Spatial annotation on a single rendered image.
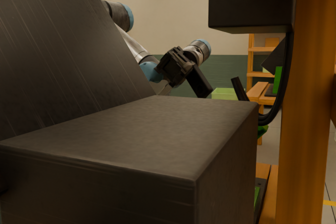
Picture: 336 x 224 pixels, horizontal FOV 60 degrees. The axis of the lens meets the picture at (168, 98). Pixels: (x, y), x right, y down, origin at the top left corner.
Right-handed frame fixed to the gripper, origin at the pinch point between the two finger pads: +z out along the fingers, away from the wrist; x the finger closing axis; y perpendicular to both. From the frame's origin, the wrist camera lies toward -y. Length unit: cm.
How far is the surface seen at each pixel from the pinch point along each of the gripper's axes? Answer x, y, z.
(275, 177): -13, -48, -28
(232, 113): 22.8, -8.9, 29.3
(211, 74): -288, -35, -658
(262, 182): -11.7, -42.1, -18.1
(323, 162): 17.0, -33.1, 5.6
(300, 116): 19.6, -23.7, 3.3
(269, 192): -11.0, -45.0, -15.7
